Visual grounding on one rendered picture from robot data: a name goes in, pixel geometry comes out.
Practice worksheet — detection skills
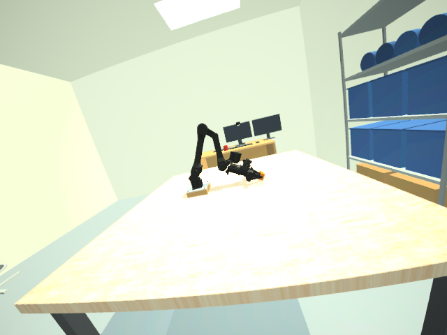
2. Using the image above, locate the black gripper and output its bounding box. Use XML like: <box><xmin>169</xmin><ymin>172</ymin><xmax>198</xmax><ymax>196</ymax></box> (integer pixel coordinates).
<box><xmin>236</xmin><ymin>165</ymin><xmax>263</xmax><ymax>182</ymax></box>

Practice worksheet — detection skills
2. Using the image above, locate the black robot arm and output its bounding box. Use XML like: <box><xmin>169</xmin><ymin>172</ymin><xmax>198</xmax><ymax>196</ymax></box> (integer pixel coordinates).
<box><xmin>189</xmin><ymin>123</ymin><xmax>252</xmax><ymax>190</ymax></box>

